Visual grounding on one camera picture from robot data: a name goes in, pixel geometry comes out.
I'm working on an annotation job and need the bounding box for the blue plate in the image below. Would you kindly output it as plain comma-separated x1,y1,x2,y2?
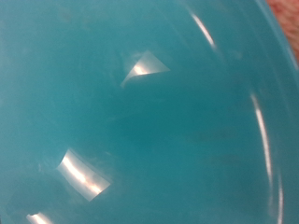
0,0,299,224

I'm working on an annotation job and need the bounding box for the pink checked cloth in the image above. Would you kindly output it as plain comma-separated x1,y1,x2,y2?
265,0,299,63

